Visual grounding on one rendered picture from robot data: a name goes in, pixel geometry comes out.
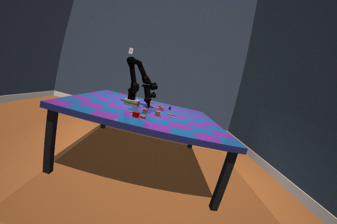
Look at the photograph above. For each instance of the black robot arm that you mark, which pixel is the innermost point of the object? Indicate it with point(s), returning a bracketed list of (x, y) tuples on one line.
[(145, 79)]

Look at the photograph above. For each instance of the red cube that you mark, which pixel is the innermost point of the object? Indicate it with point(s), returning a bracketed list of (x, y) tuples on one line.
[(136, 114)]

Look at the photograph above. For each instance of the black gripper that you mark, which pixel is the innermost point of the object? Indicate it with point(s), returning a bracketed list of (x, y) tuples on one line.
[(147, 99)]

